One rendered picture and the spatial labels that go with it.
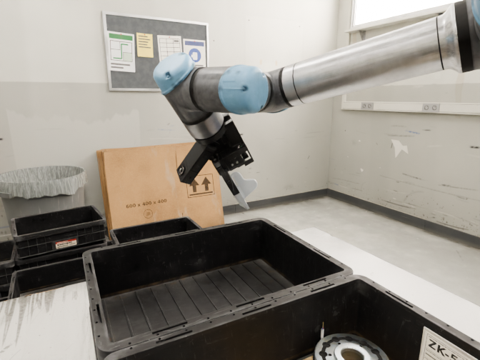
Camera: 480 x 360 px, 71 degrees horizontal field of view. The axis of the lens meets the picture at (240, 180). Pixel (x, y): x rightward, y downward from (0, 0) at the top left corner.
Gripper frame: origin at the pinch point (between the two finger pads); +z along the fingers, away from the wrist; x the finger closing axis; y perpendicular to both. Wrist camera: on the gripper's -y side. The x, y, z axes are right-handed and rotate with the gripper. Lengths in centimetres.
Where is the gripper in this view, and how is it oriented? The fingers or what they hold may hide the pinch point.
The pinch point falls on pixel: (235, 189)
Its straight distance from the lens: 82.5
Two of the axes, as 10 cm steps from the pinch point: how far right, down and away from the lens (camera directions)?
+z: 3.6, 6.0, 7.2
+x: -3.3, -6.4, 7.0
